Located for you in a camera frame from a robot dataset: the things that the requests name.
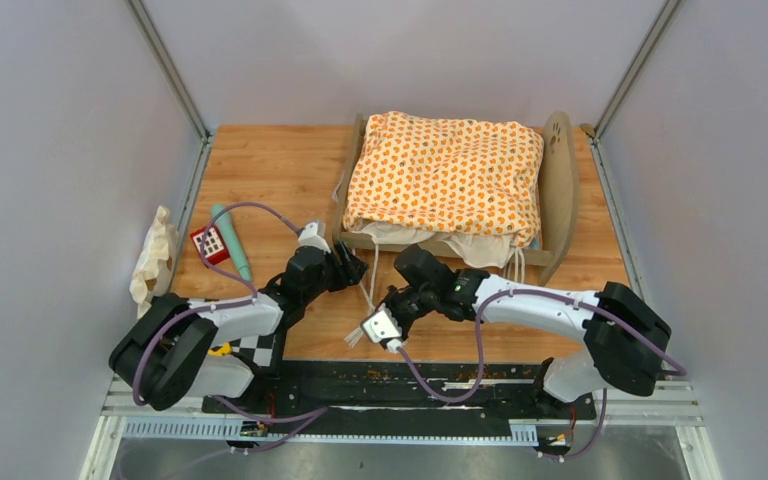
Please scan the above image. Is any yellow duck print blanket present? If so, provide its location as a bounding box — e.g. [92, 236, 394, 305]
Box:
[341, 111, 544, 268]

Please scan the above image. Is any wooden pet bed frame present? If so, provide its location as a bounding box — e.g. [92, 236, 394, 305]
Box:
[331, 111, 580, 285]

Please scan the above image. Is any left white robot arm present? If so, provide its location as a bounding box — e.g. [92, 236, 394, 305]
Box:
[108, 222, 368, 413]

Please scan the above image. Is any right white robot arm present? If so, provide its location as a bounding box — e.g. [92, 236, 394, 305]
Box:
[359, 245, 671, 418]

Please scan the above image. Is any black white checkerboard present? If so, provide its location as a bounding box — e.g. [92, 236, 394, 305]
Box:
[209, 331, 287, 374]

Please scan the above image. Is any red window toy block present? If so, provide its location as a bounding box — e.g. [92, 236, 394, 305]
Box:
[189, 226, 230, 265]

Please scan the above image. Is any teal cylinder toy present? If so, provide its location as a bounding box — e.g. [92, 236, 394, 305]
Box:
[211, 204, 253, 282]

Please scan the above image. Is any white duck pillow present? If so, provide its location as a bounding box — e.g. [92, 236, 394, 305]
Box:
[129, 206, 179, 320]

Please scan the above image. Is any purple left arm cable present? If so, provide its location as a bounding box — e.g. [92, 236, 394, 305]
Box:
[127, 201, 319, 439]

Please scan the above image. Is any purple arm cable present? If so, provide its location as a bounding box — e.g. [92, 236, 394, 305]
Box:
[127, 201, 319, 439]
[384, 286, 688, 452]

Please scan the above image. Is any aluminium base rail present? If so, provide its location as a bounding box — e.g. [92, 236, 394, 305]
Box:
[103, 360, 703, 446]

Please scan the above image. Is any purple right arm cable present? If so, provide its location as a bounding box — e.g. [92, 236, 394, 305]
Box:
[384, 286, 688, 452]

